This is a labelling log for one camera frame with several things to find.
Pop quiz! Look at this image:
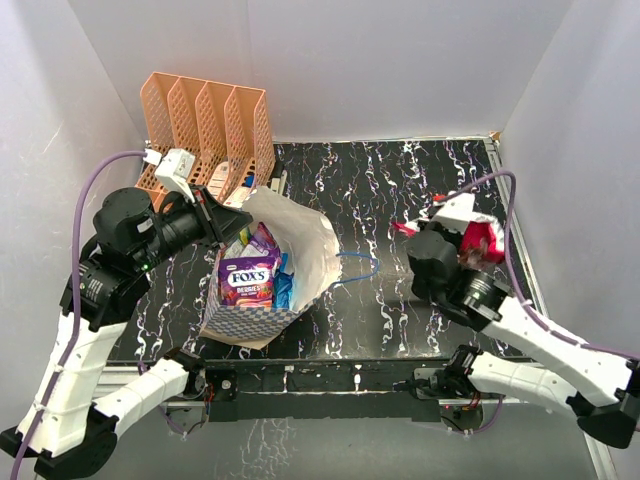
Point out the aluminium frame rail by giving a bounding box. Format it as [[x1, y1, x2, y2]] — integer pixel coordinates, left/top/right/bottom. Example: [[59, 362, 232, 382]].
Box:
[[89, 362, 599, 416]]

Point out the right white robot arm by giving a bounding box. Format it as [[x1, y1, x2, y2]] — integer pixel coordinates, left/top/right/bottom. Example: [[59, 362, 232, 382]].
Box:
[[405, 227, 639, 449]]

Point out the blue snack packet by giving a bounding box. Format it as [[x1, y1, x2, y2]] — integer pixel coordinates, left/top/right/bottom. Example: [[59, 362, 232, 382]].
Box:
[[273, 252, 294, 310]]

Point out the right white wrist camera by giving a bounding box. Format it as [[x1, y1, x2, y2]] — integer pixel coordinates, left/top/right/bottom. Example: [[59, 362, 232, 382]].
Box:
[[429, 193, 475, 234]]

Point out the orange plastic file organizer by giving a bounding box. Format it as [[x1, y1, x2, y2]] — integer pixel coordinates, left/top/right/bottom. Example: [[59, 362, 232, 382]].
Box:
[[140, 72, 276, 200]]

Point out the purple Fox's candy bag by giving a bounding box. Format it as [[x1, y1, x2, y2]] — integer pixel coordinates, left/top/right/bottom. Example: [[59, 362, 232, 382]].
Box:
[[218, 222, 281, 308]]

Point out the rainbow candy bag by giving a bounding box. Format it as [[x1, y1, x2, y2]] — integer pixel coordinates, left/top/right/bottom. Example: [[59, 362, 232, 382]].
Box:
[[225, 227, 261, 259]]

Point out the pink chips bag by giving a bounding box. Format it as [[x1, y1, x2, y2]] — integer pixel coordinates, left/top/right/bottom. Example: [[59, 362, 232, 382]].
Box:
[[391, 212, 505, 268]]

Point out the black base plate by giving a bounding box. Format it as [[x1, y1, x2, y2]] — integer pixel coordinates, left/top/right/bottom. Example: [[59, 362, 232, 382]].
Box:
[[149, 357, 486, 426]]

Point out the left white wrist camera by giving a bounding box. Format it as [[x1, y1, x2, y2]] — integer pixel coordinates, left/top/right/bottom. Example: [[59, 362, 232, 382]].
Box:
[[143, 148, 196, 198]]

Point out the white bottle in organizer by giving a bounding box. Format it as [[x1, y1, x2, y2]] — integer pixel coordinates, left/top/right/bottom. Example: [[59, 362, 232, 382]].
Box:
[[207, 160, 230, 198]]

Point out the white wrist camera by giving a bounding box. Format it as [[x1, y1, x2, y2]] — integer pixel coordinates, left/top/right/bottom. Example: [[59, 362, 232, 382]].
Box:
[[429, 193, 475, 234], [143, 148, 196, 198]]

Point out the blue checkered paper bag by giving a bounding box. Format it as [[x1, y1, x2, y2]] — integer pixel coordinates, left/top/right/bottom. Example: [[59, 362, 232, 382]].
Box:
[[198, 185, 381, 351]]

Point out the grey stapler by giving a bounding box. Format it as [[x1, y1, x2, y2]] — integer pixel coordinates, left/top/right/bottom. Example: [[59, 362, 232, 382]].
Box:
[[269, 160, 287, 195]]

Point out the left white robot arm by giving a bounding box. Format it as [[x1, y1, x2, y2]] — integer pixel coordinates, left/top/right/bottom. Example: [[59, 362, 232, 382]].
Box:
[[1, 187, 253, 479]]

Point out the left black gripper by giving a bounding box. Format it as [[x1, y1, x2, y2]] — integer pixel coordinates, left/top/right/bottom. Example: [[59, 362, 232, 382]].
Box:
[[133, 182, 254, 270]]

